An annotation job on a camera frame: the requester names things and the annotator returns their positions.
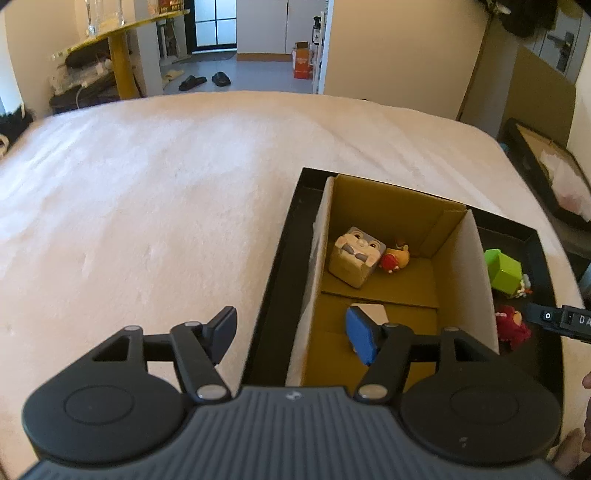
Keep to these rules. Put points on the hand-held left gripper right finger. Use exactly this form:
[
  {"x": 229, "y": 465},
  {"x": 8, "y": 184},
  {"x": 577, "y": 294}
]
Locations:
[{"x": 362, "y": 334}]

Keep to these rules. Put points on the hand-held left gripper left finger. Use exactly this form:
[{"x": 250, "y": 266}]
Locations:
[{"x": 221, "y": 332}]

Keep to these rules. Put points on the pink red plush toy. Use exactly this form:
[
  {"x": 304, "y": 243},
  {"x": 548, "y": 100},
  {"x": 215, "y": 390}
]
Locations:
[{"x": 510, "y": 327}]

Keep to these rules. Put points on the bunny face cube toy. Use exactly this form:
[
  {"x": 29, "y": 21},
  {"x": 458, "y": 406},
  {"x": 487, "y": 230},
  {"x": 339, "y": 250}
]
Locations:
[{"x": 355, "y": 256}]

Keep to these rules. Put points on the brown red figure toy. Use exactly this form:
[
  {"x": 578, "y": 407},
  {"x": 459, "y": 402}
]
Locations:
[{"x": 395, "y": 259}]

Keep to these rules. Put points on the black shallow tray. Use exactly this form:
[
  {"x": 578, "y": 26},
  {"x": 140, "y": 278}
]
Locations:
[{"x": 281, "y": 258}]

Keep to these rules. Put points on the person's right hand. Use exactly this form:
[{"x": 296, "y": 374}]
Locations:
[{"x": 570, "y": 454}]

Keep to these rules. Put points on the green cube toy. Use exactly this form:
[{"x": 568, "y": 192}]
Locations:
[{"x": 503, "y": 272}]

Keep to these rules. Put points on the white plastic bag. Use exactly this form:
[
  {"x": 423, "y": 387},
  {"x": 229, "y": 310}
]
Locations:
[{"x": 570, "y": 184}]

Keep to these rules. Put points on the white bed blanket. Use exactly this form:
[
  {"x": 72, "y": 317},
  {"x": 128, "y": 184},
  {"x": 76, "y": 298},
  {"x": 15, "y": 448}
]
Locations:
[{"x": 138, "y": 207}]

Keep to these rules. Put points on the large black floor tray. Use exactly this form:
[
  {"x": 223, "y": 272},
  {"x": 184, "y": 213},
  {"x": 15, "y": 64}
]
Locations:
[{"x": 521, "y": 147}]

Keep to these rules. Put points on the large cardboard sheet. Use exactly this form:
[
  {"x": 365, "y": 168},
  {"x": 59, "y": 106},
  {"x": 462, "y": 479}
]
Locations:
[{"x": 517, "y": 92}]

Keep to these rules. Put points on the black slipper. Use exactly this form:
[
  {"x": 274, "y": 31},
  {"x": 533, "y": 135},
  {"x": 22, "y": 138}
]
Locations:
[
  {"x": 192, "y": 82},
  {"x": 221, "y": 79}
]

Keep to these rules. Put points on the beige slipper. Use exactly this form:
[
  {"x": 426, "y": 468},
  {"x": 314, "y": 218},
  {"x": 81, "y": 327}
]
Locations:
[{"x": 174, "y": 75}]

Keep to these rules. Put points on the orange cardboard box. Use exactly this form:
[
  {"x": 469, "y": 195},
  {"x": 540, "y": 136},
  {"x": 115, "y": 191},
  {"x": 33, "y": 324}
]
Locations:
[{"x": 302, "y": 62}]

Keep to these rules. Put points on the pile of clutter under table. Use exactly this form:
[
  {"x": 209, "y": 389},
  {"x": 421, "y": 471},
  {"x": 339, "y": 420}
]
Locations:
[{"x": 78, "y": 87}]

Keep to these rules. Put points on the grey entrance door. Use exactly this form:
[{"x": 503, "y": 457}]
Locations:
[{"x": 581, "y": 37}]

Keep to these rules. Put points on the round table with yellow leg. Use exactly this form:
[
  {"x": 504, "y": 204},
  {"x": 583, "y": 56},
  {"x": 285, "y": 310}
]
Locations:
[{"x": 121, "y": 64}]

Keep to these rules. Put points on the hanging dark clothes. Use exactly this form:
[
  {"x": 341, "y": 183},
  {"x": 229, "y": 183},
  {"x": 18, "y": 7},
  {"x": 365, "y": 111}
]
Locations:
[{"x": 512, "y": 18}]

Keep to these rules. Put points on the black spray bottle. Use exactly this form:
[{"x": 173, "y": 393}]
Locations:
[{"x": 316, "y": 30}]

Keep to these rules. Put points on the glass pane door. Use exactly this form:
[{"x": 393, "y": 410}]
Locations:
[{"x": 214, "y": 23}]

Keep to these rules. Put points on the white kitchen cabinet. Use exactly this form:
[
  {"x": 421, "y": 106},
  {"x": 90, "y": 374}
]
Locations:
[{"x": 277, "y": 23}]

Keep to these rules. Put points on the red box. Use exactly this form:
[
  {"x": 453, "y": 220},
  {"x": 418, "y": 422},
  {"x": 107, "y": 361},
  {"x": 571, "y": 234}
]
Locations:
[{"x": 168, "y": 5}]

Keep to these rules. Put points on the large glass jar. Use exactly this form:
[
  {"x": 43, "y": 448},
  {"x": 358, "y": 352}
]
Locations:
[{"x": 104, "y": 16}]

